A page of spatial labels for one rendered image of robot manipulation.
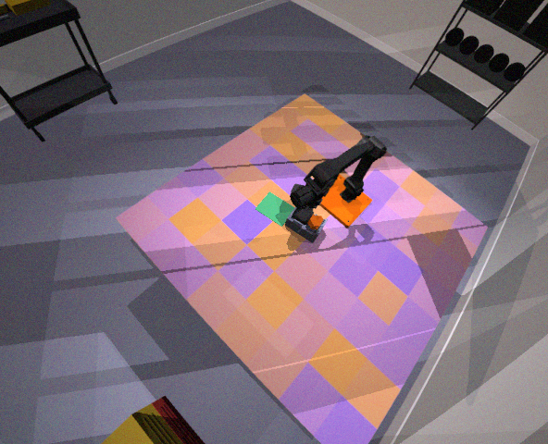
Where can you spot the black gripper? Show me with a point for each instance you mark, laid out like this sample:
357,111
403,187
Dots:
304,213

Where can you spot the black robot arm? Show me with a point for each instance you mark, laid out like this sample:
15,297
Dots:
368,149

